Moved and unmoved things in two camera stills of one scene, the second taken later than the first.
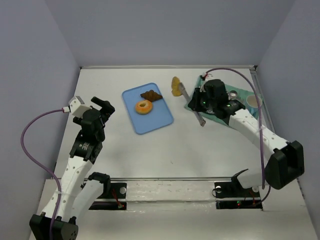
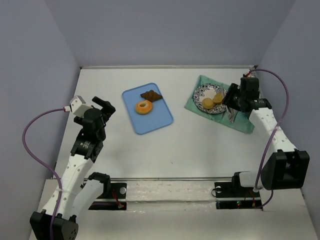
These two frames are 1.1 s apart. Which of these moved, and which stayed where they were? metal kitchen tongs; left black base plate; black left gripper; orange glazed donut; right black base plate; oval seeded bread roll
Moved: metal kitchen tongs; oval seeded bread roll
Stayed: orange glazed donut; right black base plate; left black base plate; black left gripper
